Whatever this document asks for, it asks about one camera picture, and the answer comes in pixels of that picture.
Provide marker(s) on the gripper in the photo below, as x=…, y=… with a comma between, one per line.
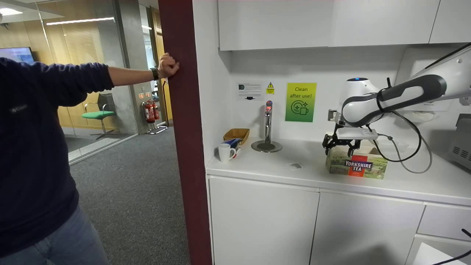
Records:
x=338, y=129

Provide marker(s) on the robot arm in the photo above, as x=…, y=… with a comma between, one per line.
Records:
x=406, y=92

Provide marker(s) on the green and red tea box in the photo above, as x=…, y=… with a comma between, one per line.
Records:
x=362, y=166

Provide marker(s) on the tea bag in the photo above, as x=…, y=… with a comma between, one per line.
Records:
x=295, y=165

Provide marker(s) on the green paper sign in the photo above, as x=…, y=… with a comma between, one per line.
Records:
x=300, y=102

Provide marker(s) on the chrome hot water tap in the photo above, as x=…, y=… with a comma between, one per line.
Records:
x=268, y=125

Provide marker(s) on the white base cabinet door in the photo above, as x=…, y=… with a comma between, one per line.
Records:
x=263, y=224
x=364, y=232

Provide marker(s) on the small yellow warning sign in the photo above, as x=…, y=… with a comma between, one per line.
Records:
x=270, y=88

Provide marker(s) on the wicker basket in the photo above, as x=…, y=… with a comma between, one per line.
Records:
x=237, y=133

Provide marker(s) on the white paper notice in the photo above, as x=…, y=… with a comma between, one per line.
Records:
x=249, y=90

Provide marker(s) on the white paper towel dispenser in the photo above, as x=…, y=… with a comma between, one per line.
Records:
x=417, y=66

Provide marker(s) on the white mug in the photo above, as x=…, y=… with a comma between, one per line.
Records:
x=224, y=152

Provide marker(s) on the white drawer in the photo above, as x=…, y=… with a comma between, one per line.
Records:
x=427, y=254
x=443, y=221

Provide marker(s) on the pair of red fire extinguishers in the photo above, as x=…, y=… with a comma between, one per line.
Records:
x=149, y=111

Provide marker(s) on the green office chair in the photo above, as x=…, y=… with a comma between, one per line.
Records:
x=98, y=114

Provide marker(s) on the person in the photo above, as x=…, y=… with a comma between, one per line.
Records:
x=36, y=147

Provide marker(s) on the monitor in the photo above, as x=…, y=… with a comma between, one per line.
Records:
x=16, y=54

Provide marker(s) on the wall socket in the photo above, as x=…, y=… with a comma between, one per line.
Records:
x=331, y=115

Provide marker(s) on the white wall cabinet door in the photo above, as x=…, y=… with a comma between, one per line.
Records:
x=382, y=21
x=452, y=20
x=274, y=23

